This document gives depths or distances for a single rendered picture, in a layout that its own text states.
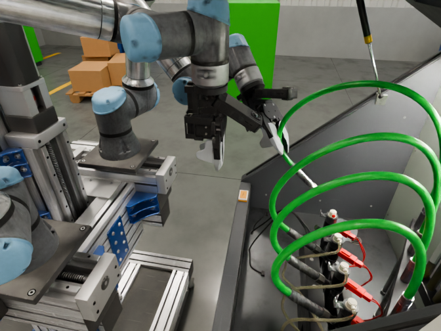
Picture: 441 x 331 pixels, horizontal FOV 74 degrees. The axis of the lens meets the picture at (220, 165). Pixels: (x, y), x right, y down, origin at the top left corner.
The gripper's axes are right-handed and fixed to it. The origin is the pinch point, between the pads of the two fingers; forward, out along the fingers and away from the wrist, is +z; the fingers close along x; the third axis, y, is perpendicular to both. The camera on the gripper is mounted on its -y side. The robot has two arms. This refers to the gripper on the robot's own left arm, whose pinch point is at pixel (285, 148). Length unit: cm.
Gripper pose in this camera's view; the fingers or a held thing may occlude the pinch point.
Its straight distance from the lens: 81.6
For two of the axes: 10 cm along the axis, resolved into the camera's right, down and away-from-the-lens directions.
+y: -6.2, 3.3, 7.1
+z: 3.7, 9.2, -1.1
